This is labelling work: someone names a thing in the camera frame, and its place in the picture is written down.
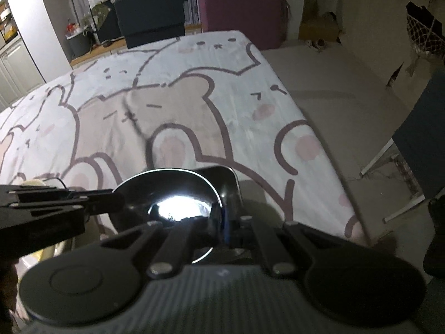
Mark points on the white kitchen cabinet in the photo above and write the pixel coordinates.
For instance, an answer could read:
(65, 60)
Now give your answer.
(19, 74)

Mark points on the cartoon animal print tablecloth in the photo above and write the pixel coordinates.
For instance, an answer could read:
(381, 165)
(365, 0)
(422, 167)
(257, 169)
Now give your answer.
(187, 102)

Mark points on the dark folding chair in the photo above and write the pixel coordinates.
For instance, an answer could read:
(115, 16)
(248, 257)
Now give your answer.
(417, 147)

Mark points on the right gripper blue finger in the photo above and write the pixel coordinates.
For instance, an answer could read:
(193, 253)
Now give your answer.
(232, 227)
(215, 224)

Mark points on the cream bowl with handles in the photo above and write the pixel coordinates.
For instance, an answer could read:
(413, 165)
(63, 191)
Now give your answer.
(53, 213)

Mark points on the shoes on floor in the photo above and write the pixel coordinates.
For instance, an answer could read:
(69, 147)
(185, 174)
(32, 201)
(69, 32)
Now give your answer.
(317, 45)

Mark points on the grey trash bin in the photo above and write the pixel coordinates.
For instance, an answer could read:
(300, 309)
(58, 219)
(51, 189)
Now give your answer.
(80, 43)

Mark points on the round stainless steel bowl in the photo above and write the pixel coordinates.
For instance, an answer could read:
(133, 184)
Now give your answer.
(181, 201)

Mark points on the rectangular steel tray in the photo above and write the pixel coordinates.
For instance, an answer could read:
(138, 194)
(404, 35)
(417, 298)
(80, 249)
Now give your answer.
(225, 181)

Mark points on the person left hand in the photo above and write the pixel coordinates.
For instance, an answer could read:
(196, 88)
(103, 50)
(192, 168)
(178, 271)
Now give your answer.
(9, 280)

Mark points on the maroon chair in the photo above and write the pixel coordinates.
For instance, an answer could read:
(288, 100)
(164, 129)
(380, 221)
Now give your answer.
(259, 20)

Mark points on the dark blue chair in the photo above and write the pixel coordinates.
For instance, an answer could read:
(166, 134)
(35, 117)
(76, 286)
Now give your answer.
(146, 21)

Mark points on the wooden low bench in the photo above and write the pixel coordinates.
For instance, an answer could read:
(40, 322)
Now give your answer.
(120, 45)

